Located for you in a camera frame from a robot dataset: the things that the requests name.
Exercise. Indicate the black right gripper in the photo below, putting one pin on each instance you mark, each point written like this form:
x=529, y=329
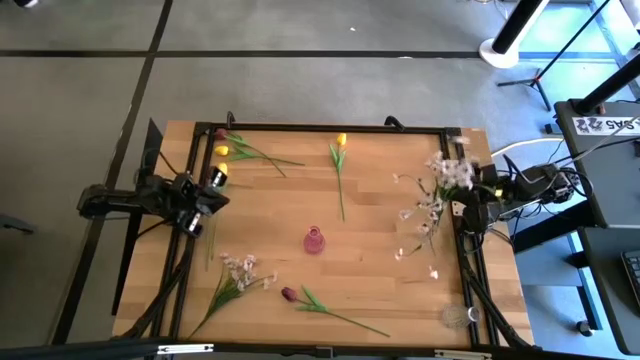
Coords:
x=487, y=172

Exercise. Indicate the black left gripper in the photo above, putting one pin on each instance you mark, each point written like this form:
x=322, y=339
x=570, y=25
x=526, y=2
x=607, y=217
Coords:
x=192, y=202

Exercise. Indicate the white blossom sprig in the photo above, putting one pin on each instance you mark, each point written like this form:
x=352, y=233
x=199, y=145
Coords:
x=425, y=229
x=452, y=172
x=231, y=285

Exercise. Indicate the yellow artificial tulip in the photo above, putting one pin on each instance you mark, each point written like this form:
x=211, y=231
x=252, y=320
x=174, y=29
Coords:
x=223, y=168
x=341, y=139
x=221, y=150

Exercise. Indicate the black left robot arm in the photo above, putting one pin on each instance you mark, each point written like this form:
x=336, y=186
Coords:
x=115, y=200

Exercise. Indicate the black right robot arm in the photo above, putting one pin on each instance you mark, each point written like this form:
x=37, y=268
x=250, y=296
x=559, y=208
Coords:
x=530, y=187

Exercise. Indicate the pink ribbed glass vase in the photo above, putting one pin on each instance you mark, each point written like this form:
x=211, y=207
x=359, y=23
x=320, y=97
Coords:
x=314, y=242

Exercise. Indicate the clear ribbed glass vase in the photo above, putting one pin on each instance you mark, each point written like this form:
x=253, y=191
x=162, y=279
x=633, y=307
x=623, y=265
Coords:
x=455, y=316

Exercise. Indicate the grey power adapter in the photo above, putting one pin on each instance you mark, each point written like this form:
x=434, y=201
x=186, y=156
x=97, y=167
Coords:
x=550, y=128

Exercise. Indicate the black tripod stand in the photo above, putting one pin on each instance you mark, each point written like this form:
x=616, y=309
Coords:
x=536, y=78

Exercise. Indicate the black column white base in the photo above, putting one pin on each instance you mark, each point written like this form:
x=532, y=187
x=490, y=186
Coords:
x=500, y=56

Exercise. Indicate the white desk sticker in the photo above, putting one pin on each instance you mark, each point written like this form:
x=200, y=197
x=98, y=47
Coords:
x=600, y=126

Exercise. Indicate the dark grey desk with sticker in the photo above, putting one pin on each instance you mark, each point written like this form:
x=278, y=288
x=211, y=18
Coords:
x=615, y=200

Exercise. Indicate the black desk pole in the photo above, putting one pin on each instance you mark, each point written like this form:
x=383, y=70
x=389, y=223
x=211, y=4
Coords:
x=607, y=85

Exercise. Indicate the black keyboard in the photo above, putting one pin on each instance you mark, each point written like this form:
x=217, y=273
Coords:
x=632, y=272

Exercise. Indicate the black caster wheel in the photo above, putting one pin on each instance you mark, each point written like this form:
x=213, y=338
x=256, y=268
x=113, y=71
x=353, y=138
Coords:
x=585, y=328

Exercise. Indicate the black frame clamp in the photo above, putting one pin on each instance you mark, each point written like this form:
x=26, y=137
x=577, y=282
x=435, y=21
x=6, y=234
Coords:
x=395, y=122
x=230, y=120

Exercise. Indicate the black aluminium table frame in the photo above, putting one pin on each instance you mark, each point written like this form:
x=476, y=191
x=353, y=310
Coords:
x=325, y=128

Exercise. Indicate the silver metal bracket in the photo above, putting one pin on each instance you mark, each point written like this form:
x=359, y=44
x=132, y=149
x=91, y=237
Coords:
x=185, y=348
x=462, y=354

